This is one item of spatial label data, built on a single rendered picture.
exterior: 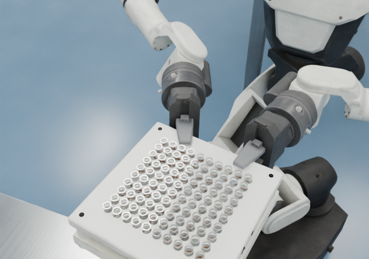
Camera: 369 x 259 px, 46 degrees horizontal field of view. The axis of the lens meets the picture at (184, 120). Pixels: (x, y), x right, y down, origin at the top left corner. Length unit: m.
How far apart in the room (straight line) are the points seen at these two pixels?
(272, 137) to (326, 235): 1.06
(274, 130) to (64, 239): 0.44
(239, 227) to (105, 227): 0.19
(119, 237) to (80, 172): 1.50
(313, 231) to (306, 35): 0.89
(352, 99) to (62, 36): 2.47
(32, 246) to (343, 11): 0.79
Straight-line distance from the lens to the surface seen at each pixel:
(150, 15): 1.00
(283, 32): 1.09
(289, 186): 1.62
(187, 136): 0.75
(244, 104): 1.25
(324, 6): 1.02
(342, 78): 0.88
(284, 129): 0.76
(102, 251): 0.69
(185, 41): 0.91
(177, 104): 0.77
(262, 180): 0.71
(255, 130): 0.74
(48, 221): 0.92
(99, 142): 2.25
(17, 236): 0.92
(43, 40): 3.10
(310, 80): 0.85
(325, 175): 1.70
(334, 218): 1.80
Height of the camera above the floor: 1.58
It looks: 43 degrees down
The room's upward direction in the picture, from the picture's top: straight up
